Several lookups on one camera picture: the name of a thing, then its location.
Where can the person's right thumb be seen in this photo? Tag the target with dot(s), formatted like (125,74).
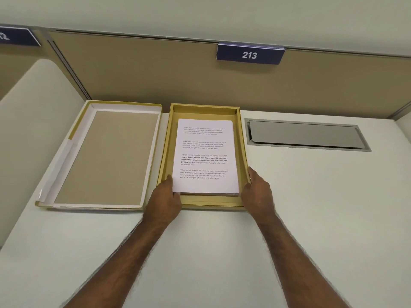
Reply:
(253,175)

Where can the yellow cardboard box lid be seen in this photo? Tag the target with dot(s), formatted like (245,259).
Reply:
(112,157)

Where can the stack of printed white paper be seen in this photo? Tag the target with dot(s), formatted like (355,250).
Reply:
(205,147)

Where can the person's left hand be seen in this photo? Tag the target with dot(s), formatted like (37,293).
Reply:
(162,205)

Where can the blue desk number sign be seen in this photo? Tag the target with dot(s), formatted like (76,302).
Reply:
(250,54)
(19,36)

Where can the beige desk partition panel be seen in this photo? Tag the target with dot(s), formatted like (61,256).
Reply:
(128,70)

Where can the person's left forearm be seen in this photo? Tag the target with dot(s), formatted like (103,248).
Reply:
(128,266)

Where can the person's right forearm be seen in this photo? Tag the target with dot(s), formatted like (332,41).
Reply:
(289,263)

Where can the person's left thumb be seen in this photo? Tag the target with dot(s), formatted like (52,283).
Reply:
(169,183)

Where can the yellow cardboard box base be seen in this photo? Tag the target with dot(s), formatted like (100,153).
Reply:
(199,109)

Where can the cream side divider panel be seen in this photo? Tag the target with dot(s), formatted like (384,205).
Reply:
(29,131)

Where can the person's right hand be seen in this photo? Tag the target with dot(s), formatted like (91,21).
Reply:
(258,198)

